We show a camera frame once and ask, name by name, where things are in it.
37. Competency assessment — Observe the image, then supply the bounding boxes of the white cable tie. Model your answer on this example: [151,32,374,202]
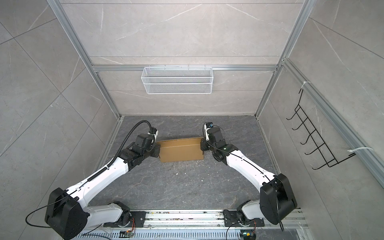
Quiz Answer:
[347,147,374,153]

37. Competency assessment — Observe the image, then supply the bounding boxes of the black wire hook rack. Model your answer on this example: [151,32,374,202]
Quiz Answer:
[286,89,356,171]

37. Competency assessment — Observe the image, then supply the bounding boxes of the white wire mesh basket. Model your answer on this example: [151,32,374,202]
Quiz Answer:
[141,67,214,95]

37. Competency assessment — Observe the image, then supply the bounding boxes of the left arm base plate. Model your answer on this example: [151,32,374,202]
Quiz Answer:
[103,211,147,228]

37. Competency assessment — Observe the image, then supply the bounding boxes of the aluminium mounting rail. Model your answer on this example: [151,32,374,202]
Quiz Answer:
[58,208,310,231]

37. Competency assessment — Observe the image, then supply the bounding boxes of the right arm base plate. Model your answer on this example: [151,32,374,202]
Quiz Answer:
[223,210,265,228]

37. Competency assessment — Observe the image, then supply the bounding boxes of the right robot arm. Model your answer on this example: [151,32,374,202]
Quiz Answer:
[201,122,298,228]

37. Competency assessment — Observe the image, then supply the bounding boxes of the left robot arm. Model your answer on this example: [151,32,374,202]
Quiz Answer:
[45,133,160,240]

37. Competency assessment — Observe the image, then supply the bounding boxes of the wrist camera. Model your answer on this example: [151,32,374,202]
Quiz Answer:
[148,127,159,143]
[203,122,214,142]

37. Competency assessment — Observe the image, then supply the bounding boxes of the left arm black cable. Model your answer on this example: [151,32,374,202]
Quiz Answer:
[106,119,154,168]

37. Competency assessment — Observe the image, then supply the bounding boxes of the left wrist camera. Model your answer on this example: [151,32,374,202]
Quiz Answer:
[148,127,159,143]

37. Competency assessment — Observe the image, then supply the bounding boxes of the brown cardboard box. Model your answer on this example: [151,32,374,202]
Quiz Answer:
[158,137,204,163]

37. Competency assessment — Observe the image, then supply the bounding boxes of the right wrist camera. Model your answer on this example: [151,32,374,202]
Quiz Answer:
[203,122,214,142]

